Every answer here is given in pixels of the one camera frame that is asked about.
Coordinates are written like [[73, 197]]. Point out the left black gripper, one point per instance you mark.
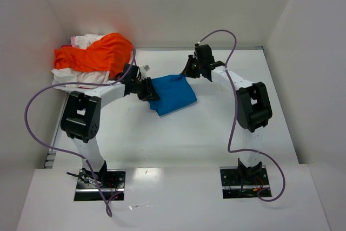
[[147, 89]]

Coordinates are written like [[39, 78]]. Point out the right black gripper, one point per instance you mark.
[[193, 65]]

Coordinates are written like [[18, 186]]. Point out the blue t shirt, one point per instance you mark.
[[175, 93]]

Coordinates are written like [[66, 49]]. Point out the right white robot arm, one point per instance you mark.
[[252, 106]]

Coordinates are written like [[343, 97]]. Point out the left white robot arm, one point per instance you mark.
[[82, 113]]

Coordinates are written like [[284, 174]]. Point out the orange t shirt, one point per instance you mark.
[[110, 53]]

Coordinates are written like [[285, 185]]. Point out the white t shirt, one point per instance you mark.
[[70, 75]]

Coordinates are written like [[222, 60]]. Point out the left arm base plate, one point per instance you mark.
[[114, 186]]

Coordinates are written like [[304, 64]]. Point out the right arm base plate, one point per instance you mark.
[[235, 188]]

